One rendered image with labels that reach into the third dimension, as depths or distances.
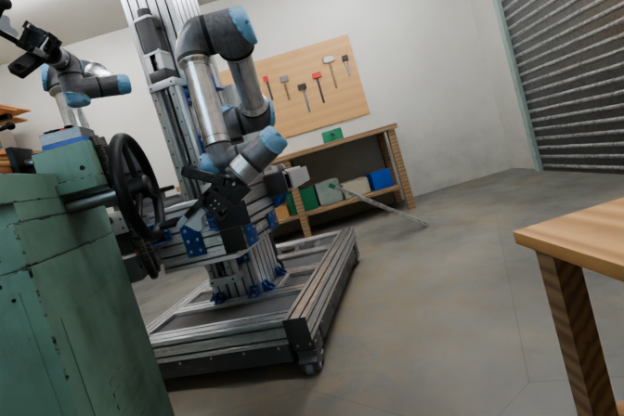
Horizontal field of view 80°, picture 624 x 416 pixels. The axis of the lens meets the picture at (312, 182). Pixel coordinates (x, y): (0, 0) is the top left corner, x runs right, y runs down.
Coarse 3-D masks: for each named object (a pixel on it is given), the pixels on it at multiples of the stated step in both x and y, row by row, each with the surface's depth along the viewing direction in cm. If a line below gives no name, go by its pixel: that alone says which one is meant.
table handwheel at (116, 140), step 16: (112, 144) 85; (128, 144) 96; (112, 160) 82; (128, 160) 92; (144, 160) 104; (112, 176) 81; (144, 176) 94; (96, 192) 93; (112, 192) 92; (128, 192) 82; (144, 192) 93; (160, 192) 108; (80, 208) 91; (128, 208) 82; (160, 208) 105; (144, 224) 86
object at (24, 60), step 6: (24, 54) 113; (30, 54) 114; (18, 60) 111; (24, 60) 112; (30, 60) 113; (36, 60) 114; (42, 60) 115; (12, 66) 110; (18, 66) 110; (24, 66) 111; (30, 66) 112; (36, 66) 114; (12, 72) 110; (18, 72) 110; (24, 72) 111; (30, 72) 113
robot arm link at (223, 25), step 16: (208, 16) 107; (224, 16) 107; (240, 16) 107; (208, 32) 107; (224, 32) 108; (240, 32) 108; (224, 48) 111; (240, 48) 113; (240, 64) 120; (240, 80) 126; (256, 80) 130; (240, 96) 134; (256, 96) 135; (240, 112) 144; (256, 112) 141; (272, 112) 146; (256, 128) 147
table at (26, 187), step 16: (0, 176) 71; (16, 176) 76; (32, 176) 81; (48, 176) 88; (96, 176) 91; (0, 192) 70; (16, 192) 74; (32, 192) 80; (48, 192) 86; (64, 192) 89; (80, 192) 94
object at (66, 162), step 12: (72, 144) 91; (84, 144) 92; (36, 156) 90; (48, 156) 90; (60, 156) 91; (72, 156) 91; (84, 156) 92; (96, 156) 94; (36, 168) 90; (48, 168) 91; (60, 168) 91; (72, 168) 91; (84, 168) 92; (96, 168) 92; (60, 180) 91
